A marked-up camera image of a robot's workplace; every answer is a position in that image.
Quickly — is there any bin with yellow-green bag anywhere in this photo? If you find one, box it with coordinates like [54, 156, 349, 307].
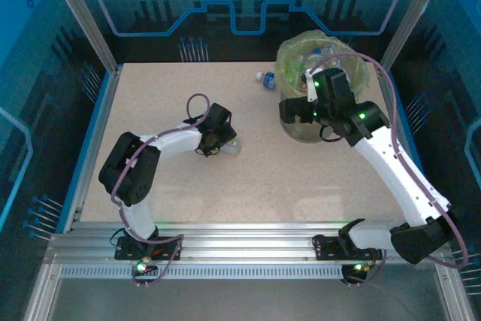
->
[276, 29, 372, 144]

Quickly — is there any clear bottle green cap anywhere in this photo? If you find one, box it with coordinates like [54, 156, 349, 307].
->
[219, 138, 242, 158]

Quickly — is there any short blue label water bottle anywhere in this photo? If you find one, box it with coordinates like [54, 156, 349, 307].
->
[256, 71, 279, 92]

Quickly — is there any slotted metal strip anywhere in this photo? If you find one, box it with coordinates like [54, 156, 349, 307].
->
[58, 264, 446, 280]

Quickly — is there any small LED circuit board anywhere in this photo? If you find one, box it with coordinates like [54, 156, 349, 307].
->
[340, 260, 371, 288]
[131, 256, 159, 288]

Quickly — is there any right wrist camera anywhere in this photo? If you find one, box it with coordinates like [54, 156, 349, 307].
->
[306, 67, 321, 103]

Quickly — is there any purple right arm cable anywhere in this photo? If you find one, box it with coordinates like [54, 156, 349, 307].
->
[313, 52, 470, 287]

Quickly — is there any blue aluminium side rail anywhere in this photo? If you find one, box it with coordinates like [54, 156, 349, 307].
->
[375, 61, 446, 234]
[56, 64, 124, 234]

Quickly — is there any aluminium frame rail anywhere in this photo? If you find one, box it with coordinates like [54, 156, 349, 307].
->
[44, 222, 455, 266]

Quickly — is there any aluminium upright post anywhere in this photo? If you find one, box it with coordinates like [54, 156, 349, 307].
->
[381, 0, 454, 66]
[40, 0, 123, 74]

